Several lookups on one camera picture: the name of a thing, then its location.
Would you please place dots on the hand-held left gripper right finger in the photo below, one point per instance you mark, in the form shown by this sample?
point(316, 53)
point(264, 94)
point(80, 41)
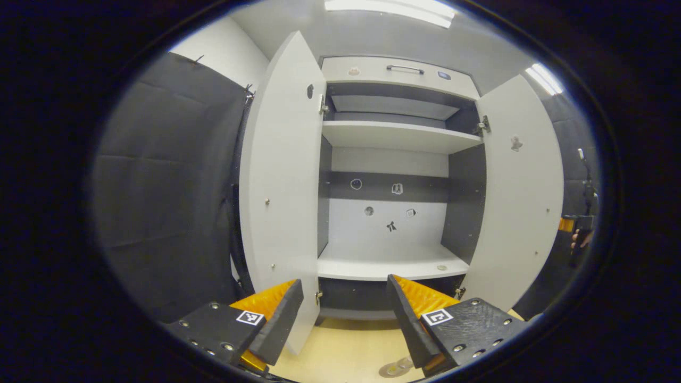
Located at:
point(407, 324)

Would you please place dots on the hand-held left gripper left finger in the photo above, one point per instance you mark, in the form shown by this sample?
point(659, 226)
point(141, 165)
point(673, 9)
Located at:
point(279, 324)

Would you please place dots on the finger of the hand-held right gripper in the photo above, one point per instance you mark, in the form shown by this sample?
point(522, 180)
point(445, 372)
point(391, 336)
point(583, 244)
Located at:
point(566, 224)

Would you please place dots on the clear glass bottle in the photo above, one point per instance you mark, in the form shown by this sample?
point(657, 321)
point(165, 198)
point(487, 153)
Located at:
point(401, 365)

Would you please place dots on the white cabinet door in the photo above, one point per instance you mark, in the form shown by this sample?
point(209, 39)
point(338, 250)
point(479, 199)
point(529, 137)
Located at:
point(521, 202)
point(282, 186)

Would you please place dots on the round brown coaster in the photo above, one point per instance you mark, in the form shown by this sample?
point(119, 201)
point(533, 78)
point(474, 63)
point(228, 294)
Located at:
point(384, 371)

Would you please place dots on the white cabinet shelf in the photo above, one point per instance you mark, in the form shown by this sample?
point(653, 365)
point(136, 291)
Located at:
point(393, 135)
point(383, 263)

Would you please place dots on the white and grey cabinet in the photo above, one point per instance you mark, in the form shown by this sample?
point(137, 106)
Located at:
point(388, 162)

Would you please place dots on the black stand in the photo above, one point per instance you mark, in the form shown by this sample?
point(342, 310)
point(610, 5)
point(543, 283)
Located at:
point(588, 181)

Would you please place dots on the ceiling light panel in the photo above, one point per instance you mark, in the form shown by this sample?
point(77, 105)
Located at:
point(391, 9)
point(544, 78)

